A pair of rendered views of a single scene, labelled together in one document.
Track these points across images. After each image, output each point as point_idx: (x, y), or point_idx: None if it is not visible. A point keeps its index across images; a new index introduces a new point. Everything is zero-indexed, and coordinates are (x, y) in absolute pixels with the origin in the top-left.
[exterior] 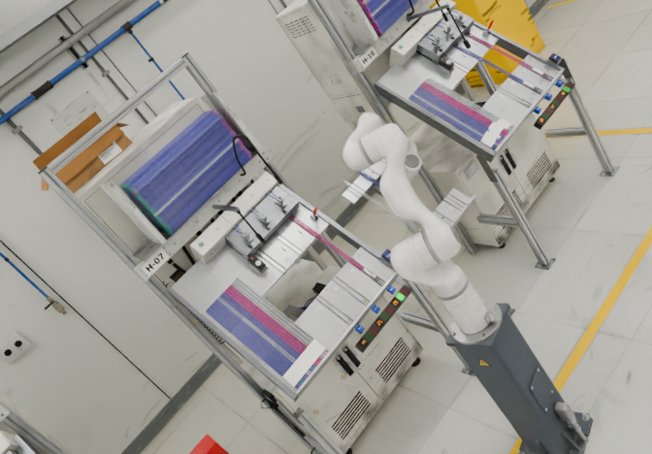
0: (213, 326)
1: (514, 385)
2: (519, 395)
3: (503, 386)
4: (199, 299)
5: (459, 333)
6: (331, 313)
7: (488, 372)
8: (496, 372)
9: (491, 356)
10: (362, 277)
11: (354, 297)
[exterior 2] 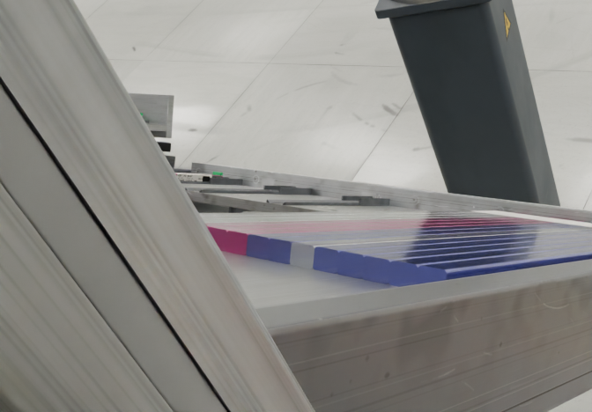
0: (562, 267)
1: (525, 58)
2: (530, 86)
3: (523, 82)
4: (314, 297)
5: None
6: (348, 206)
7: (513, 50)
8: (514, 40)
9: None
10: (203, 185)
11: (277, 194)
